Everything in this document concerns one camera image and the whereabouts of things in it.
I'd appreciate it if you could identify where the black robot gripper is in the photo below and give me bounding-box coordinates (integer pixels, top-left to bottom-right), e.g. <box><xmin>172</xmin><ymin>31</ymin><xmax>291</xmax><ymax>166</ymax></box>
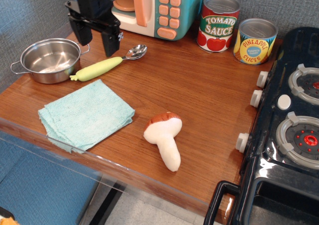
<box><xmin>65</xmin><ymin>0</ymin><xmax>123</xmax><ymax>57</ymax></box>

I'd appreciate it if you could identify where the spoon with yellow-green handle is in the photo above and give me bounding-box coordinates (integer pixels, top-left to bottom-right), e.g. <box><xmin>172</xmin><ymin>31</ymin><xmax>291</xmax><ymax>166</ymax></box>
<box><xmin>70</xmin><ymin>44</ymin><xmax>148</xmax><ymax>82</ymax></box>

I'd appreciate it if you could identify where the light blue folded towel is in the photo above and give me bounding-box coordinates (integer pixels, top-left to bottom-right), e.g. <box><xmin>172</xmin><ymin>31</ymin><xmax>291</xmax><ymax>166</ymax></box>
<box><xmin>38</xmin><ymin>79</ymin><xmax>135</xmax><ymax>153</ymax></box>

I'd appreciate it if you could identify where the small stainless steel pot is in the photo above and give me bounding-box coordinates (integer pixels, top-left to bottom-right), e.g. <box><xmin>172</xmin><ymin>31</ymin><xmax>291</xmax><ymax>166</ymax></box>
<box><xmin>10</xmin><ymin>38</ymin><xmax>90</xmax><ymax>84</ymax></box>

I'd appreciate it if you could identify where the teal toy microwave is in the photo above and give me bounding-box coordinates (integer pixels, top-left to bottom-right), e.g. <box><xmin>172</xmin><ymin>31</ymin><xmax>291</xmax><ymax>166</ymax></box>
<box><xmin>112</xmin><ymin>0</ymin><xmax>202</xmax><ymax>41</ymax></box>

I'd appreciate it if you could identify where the plush white brown mushroom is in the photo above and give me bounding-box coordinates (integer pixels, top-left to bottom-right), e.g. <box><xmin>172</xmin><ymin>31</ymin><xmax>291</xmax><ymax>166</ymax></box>
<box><xmin>143</xmin><ymin>112</ymin><xmax>182</xmax><ymax>172</ymax></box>

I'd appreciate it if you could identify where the tomato sauce can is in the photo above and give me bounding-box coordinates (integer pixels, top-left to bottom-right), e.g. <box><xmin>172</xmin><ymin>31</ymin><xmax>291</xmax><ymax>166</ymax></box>
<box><xmin>197</xmin><ymin>0</ymin><xmax>240</xmax><ymax>52</ymax></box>

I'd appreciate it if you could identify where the clear acrylic barrier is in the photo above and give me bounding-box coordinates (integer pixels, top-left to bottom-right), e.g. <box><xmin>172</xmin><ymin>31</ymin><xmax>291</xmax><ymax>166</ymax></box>
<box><xmin>0</xmin><ymin>120</ymin><xmax>204</xmax><ymax>225</ymax></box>

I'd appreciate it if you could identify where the pineapple slices can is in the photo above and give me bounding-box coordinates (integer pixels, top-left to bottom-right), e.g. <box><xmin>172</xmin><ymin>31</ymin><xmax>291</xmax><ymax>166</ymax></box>
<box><xmin>233</xmin><ymin>18</ymin><xmax>278</xmax><ymax>65</ymax></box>

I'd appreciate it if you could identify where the black toy stove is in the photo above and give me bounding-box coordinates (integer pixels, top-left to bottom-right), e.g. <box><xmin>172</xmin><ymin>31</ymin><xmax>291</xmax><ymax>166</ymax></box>
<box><xmin>204</xmin><ymin>27</ymin><xmax>319</xmax><ymax>225</ymax></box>

